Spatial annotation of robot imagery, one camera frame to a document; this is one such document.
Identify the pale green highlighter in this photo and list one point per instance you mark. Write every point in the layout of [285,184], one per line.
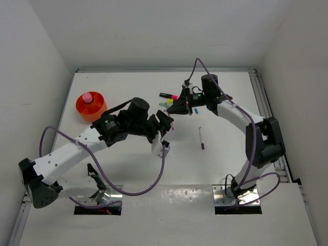
[165,104]

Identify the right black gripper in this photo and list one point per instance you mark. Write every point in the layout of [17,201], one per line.
[183,104]

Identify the pink glue stick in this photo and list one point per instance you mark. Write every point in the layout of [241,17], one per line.
[87,98]

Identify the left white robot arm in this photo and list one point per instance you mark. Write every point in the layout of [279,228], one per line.
[42,177]

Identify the black yellow highlighter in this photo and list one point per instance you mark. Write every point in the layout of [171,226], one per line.
[171,101]

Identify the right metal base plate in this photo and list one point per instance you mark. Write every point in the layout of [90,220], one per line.
[223,197]

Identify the metal base plate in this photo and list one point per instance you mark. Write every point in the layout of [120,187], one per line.
[223,197]
[112,194]

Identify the left aluminium table rail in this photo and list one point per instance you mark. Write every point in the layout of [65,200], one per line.
[21,220]

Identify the right aluminium table rail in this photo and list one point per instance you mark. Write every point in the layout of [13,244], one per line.
[281,165]

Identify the red gel pen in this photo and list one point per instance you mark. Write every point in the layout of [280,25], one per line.
[172,126]

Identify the aluminium table rail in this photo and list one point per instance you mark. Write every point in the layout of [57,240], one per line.
[21,220]
[281,165]

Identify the orange round organizer container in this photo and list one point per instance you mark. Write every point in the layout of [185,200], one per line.
[93,111]

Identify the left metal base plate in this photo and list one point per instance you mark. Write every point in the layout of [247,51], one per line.
[112,194]

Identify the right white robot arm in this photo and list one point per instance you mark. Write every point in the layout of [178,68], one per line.
[263,139]

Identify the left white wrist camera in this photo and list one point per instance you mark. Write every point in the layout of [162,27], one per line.
[159,146]

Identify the white pen purple cap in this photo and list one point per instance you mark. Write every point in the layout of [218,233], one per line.
[201,138]

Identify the black pink highlighter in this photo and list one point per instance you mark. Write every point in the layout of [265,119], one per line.
[168,96]

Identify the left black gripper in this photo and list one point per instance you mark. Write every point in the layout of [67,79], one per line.
[163,125]

